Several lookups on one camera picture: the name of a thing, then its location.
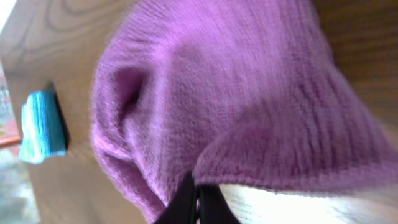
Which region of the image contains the purple microfiber cloth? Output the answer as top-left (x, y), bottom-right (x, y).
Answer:
top-left (91, 0), bottom-right (397, 222)

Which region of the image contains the blue folded cloth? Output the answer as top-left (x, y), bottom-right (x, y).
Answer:
top-left (19, 90), bottom-right (67, 164)

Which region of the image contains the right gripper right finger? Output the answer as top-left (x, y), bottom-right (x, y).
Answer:
top-left (199, 185), bottom-right (240, 224)

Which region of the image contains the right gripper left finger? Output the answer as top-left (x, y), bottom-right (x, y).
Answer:
top-left (154, 173), bottom-right (197, 224)

